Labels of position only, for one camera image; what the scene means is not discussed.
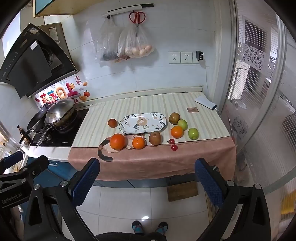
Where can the clear bag with dark contents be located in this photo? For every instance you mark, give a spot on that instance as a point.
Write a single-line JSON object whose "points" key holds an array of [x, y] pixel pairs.
{"points": [[107, 44]]}

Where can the white wall outlet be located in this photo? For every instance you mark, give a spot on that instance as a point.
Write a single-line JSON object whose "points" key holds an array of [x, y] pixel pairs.
{"points": [[186, 57], [174, 57]]}

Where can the black glass gas stove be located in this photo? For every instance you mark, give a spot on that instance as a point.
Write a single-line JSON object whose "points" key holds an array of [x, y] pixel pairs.
{"points": [[74, 129]]}

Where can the brown door mat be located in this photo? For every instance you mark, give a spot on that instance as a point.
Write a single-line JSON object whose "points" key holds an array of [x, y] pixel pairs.
{"points": [[182, 191]]}

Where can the brown-red apple front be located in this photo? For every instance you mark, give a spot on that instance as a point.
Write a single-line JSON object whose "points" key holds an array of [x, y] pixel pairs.
{"points": [[155, 138]]}

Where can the white power bank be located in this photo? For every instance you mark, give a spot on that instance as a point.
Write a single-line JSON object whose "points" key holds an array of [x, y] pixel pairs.
{"points": [[205, 102]]}

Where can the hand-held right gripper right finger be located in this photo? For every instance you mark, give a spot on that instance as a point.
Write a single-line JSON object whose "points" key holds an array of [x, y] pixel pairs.
{"points": [[208, 183]]}

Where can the colourful wall stickers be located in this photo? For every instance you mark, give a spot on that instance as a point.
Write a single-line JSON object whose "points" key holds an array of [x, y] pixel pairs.
{"points": [[57, 92]]}

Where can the glass wok lid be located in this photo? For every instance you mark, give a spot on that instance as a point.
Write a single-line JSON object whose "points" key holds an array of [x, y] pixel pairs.
{"points": [[60, 110]]}

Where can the dark sauce bottle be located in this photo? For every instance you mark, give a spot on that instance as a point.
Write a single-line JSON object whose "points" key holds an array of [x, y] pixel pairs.
{"points": [[22, 134]]}

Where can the brown-red apple back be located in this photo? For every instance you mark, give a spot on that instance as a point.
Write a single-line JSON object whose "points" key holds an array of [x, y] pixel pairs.
{"points": [[174, 118]]}

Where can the yellow object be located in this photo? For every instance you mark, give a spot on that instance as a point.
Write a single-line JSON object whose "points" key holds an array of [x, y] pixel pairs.
{"points": [[288, 204]]}

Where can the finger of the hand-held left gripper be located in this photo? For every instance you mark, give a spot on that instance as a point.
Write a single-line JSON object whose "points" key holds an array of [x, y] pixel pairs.
{"points": [[34, 165], [11, 160]]}

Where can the steel wok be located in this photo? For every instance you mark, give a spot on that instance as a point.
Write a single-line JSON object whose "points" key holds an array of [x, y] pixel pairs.
{"points": [[69, 117]]}

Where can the brown-red apple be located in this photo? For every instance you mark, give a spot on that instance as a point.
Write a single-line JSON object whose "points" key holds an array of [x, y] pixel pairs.
{"points": [[174, 118], [155, 138]]}

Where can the wall cabinet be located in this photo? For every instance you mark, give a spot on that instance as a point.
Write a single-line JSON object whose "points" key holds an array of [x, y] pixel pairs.
{"points": [[53, 7]]}

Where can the red cherry tomato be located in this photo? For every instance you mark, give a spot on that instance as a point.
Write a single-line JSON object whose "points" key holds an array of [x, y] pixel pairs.
{"points": [[171, 141], [174, 147]]}

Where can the person's dark clothing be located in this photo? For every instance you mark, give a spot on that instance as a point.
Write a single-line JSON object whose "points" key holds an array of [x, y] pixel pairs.
{"points": [[129, 237]]}

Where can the clear bag with pale produce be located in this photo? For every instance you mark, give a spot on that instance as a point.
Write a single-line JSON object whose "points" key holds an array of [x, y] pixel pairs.
{"points": [[136, 46]]}

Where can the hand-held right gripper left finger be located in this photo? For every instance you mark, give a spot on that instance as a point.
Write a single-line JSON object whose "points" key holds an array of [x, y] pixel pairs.
{"points": [[85, 180]]}

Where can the striped pink-edged tablecloth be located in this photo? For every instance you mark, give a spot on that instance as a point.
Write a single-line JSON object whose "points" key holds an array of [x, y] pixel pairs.
{"points": [[150, 102]]}

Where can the person's left foot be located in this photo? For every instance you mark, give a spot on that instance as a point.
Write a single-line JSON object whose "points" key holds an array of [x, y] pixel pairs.
{"points": [[138, 227]]}

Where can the floral ceramic plate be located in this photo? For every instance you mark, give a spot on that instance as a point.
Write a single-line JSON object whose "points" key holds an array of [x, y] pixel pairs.
{"points": [[131, 121]]}

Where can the patterned glass sliding door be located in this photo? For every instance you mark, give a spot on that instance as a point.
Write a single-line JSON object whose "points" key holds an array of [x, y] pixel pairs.
{"points": [[254, 92]]}

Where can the black plug charger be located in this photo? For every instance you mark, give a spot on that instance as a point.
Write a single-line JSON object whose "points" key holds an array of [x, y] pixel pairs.
{"points": [[200, 55]]}

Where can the person's foot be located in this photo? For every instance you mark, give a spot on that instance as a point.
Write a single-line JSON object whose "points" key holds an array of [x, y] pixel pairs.
{"points": [[161, 228], [138, 227]]}

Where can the medium orange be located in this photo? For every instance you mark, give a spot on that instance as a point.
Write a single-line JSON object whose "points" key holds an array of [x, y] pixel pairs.
{"points": [[177, 132]]}

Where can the large deep orange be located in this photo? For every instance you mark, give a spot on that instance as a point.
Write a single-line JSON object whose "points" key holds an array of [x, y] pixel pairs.
{"points": [[117, 141]]}

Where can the black range hood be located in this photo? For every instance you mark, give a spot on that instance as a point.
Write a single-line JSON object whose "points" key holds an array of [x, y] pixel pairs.
{"points": [[27, 62]]}

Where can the black frying pan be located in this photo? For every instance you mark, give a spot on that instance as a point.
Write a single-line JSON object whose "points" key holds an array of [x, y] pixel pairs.
{"points": [[34, 120]]}

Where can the green apple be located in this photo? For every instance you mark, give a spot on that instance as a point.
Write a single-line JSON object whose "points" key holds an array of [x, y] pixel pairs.
{"points": [[183, 124], [193, 134]]}

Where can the small orange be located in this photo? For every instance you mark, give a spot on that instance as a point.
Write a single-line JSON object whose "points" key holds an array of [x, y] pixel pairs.
{"points": [[138, 142]]}

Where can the red apple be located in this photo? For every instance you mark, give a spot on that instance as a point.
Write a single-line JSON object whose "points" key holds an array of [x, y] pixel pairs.
{"points": [[112, 123]]}

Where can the person's right foot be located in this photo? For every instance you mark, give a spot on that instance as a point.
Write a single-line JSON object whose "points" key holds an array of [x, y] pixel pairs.
{"points": [[161, 228]]}

